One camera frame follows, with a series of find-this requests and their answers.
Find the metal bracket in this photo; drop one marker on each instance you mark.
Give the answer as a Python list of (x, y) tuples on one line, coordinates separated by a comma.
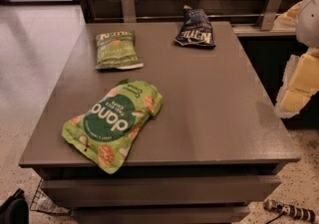
[(129, 11), (268, 14)]

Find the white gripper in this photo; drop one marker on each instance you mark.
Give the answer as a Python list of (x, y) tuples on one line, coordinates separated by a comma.
[(309, 19)]

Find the grey cabinet upper drawer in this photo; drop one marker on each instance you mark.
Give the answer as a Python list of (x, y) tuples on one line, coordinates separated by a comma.
[(159, 191)]

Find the left metal bracket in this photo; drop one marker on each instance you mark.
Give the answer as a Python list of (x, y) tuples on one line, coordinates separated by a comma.
[(129, 11)]

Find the grey cabinet drawer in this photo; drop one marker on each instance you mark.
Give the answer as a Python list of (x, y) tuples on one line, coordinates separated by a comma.
[(175, 215), (159, 191)]

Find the grey side shelf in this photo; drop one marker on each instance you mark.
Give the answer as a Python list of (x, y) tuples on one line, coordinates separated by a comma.
[(255, 31)]

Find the black bag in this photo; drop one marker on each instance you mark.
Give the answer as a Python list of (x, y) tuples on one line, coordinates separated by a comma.
[(14, 210)]

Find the wire basket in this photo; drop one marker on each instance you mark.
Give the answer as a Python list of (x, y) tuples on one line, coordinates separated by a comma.
[(43, 204)]

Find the green Dang rice chip bag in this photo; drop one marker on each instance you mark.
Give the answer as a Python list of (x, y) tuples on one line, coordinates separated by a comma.
[(105, 133)]

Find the blue Kettle chip bag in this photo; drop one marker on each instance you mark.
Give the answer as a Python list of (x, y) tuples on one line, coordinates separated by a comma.
[(196, 30)]

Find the grey cabinet lower drawer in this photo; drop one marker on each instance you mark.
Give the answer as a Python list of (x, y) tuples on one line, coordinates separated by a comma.
[(175, 215)]

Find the right metal bracket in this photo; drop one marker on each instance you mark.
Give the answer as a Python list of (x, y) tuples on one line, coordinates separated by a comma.
[(268, 14)]

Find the green jalapeno Kettle chip bag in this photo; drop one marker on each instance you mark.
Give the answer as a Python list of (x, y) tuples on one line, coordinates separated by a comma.
[(116, 50)]

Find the black white power strip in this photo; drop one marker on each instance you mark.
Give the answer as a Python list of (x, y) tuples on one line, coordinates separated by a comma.
[(292, 211)]

